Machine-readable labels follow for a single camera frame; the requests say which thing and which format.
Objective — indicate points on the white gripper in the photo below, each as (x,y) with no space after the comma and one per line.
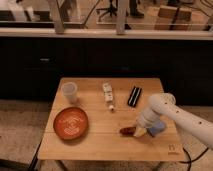
(146,118)

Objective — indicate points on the dark red pepper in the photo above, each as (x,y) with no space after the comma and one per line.
(128,131)

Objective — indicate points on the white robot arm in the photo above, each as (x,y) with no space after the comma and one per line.
(165,104)

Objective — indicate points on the blue sponge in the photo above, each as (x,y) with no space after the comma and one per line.
(157,128)

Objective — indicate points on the black rectangular case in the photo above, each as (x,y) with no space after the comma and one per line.
(134,96)

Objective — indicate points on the wooden table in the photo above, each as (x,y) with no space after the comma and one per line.
(103,141)

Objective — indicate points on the orange round plate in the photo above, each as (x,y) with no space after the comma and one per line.
(70,123)

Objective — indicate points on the translucent plastic cup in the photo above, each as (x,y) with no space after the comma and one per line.
(69,90)

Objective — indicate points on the cardboard box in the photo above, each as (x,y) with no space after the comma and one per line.
(173,18)

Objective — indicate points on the office chair base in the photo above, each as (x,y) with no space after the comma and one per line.
(110,10)

